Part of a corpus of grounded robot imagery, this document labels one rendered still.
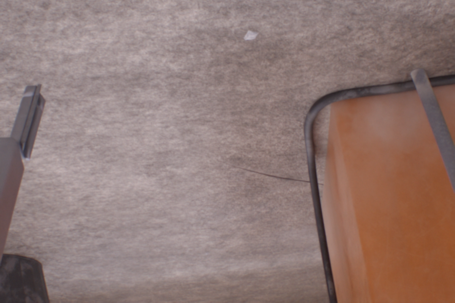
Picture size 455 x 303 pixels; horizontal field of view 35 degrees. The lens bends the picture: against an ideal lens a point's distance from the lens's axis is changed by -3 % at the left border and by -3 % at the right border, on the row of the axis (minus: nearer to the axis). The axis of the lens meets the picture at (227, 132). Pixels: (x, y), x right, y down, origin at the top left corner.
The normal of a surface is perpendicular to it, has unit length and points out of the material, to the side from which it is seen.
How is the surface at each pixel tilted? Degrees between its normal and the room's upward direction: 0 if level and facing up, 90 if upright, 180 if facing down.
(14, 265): 99
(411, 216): 90
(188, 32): 0
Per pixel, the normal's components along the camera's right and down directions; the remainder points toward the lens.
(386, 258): -0.09, -0.41
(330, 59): 0.13, 0.90
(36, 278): 0.91, -0.38
